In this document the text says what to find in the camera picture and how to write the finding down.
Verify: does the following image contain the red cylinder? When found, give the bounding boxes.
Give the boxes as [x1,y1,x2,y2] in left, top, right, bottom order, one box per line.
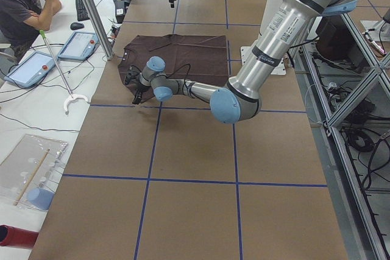
[1,225,39,249]

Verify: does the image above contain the black box white label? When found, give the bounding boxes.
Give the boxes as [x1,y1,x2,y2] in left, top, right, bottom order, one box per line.
[114,0,126,24]

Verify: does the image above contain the dark brown t-shirt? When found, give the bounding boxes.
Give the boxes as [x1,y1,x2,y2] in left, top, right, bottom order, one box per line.
[118,34,229,103]

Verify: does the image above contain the black keyboard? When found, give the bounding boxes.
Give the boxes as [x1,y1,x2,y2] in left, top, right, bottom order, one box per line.
[75,0,90,21]

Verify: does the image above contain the seated man grey shirt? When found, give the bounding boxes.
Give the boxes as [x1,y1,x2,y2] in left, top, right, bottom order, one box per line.
[1,0,62,60]

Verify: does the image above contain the aluminium side frame rail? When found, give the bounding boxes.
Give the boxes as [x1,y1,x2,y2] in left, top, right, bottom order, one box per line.
[300,13,390,260]

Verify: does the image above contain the blue teach pendant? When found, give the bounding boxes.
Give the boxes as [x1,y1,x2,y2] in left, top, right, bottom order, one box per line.
[4,52,55,88]
[57,31,99,61]

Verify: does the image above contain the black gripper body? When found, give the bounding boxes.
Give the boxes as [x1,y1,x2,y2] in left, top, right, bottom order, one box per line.
[135,72,150,96]

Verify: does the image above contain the clear plastic bag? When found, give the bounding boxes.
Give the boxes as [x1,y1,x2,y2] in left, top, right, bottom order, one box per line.
[1,135,68,211]

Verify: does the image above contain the far blue teach pendant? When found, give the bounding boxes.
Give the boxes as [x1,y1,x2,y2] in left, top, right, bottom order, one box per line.
[57,31,99,61]

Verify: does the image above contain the black computer mouse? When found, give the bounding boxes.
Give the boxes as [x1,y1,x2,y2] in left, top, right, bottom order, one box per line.
[70,22,85,30]

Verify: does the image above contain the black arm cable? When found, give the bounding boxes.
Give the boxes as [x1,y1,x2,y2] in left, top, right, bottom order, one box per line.
[130,63,196,98]

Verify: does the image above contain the aluminium frame post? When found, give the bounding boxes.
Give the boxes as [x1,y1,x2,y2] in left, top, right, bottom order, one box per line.
[82,0,114,60]

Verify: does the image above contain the light blue cup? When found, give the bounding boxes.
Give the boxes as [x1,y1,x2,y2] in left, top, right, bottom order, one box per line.
[27,188,54,211]

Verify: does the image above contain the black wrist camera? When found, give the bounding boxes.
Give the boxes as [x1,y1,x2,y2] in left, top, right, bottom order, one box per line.
[124,66,140,86]

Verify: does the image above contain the near blue teach pendant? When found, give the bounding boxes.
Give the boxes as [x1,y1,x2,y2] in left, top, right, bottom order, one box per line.
[4,52,55,88]

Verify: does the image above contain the white reacher grabber stick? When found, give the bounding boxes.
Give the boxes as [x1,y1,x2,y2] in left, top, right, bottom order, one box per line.
[39,30,89,115]

